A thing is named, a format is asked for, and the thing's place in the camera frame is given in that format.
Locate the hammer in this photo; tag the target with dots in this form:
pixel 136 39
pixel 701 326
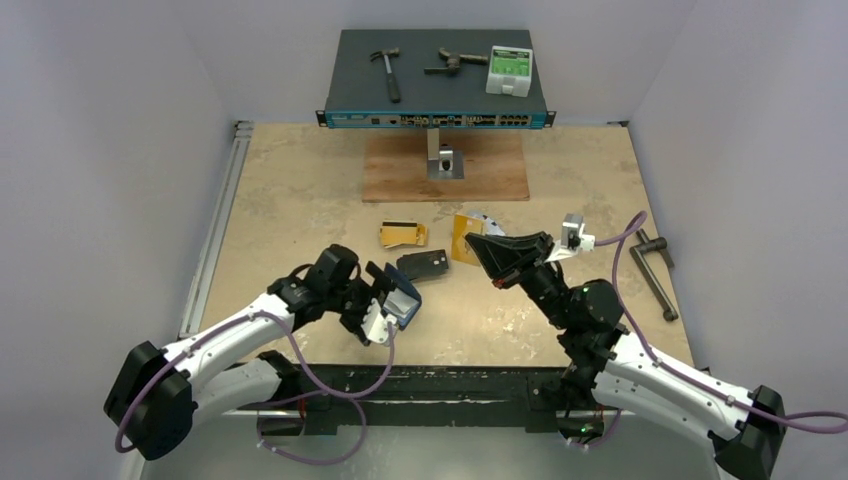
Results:
pixel 387 55

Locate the aluminium frame rail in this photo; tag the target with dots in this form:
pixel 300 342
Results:
pixel 298 186

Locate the navy blue card holder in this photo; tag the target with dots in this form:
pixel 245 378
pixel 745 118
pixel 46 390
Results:
pixel 404 301

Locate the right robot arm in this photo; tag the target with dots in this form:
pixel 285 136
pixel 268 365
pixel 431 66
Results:
pixel 733 425

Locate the network switch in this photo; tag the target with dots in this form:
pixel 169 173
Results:
pixel 358 96

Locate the metal crank handle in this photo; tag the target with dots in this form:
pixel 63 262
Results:
pixel 646 245

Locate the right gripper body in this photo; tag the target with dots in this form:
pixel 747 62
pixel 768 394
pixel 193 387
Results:
pixel 525 262

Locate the metal bracket stand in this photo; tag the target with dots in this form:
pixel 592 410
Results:
pixel 444 162

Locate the plywood board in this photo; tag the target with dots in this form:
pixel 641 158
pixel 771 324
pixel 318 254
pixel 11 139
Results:
pixel 395 169

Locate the gold credit card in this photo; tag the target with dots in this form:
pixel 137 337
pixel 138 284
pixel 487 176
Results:
pixel 460 250

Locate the black card pile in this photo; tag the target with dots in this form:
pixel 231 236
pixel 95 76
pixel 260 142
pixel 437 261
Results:
pixel 423 265

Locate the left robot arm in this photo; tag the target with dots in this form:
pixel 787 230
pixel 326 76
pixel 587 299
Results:
pixel 161 392

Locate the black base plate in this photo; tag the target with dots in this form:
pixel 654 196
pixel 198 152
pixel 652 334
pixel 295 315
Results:
pixel 533 399

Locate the white green box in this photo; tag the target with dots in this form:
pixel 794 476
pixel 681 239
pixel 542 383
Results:
pixel 510 71

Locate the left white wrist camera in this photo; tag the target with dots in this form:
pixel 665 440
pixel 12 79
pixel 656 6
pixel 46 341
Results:
pixel 378 324

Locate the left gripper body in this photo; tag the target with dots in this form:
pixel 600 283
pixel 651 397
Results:
pixel 357 298

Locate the rusty metal clamp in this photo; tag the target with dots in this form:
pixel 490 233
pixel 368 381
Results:
pixel 454 61

